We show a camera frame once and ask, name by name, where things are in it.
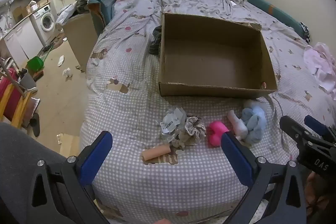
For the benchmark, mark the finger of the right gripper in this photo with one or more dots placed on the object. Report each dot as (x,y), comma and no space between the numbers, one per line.
(293,129)
(316,126)

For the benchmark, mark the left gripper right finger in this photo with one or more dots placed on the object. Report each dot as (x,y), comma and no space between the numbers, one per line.
(280,184)

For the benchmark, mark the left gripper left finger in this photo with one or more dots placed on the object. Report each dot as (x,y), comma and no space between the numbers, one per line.
(62,192)

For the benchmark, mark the light blue plush toy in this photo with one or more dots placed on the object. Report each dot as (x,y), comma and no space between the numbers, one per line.
(255,122)

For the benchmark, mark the white fluffy soft item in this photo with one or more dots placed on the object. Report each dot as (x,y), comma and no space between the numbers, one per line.
(239,127)

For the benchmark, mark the pink plush toy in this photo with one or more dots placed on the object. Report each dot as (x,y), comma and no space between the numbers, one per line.
(217,129)

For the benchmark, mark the peach foam roll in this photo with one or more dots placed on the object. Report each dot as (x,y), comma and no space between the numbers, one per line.
(158,151)

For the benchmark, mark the beige lace scrunchie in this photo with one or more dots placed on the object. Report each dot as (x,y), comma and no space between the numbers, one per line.
(191,133)

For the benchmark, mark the clear plastic bag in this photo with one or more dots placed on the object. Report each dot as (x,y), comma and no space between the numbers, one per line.
(173,123)

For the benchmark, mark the person's right hand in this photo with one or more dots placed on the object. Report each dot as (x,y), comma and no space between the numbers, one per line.
(315,193)

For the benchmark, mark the pink cloth on bed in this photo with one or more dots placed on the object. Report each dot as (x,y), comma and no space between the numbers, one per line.
(321,64)

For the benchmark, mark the yellow wooden stool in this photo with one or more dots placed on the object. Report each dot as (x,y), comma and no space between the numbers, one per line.
(16,110)

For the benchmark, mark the patterned bed quilt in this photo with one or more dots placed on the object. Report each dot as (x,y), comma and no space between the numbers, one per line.
(199,183)

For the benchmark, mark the teal bolster cushion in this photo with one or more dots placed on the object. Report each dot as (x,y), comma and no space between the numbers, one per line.
(300,28)

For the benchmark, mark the brown cardboard box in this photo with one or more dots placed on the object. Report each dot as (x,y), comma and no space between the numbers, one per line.
(202,56)

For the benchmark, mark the green bucket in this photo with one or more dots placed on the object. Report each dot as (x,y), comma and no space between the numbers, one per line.
(35,64)

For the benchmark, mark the white kitchen cabinet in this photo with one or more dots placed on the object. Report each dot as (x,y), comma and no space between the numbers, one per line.
(23,43)

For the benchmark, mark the beige bedside cabinet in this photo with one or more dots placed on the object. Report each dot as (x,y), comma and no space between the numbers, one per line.
(82,37)

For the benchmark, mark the dark garment beside box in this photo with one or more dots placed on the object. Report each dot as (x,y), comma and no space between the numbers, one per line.
(155,43)

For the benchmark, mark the white washing machine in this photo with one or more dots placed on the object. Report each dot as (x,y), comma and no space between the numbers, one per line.
(44,24)

